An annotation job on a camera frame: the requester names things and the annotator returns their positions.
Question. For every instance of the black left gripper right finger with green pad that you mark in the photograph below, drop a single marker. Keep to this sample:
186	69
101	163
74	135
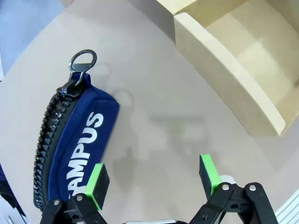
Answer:
210	177

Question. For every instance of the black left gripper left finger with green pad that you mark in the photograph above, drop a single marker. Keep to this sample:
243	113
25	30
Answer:
98	186

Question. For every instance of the blue zippered pencil case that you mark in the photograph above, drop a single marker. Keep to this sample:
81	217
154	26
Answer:
77	140

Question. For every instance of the brown cardboard box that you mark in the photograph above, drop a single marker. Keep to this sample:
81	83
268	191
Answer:
210	70

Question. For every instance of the dark navy fabric item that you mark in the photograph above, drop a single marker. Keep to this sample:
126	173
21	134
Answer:
9	191

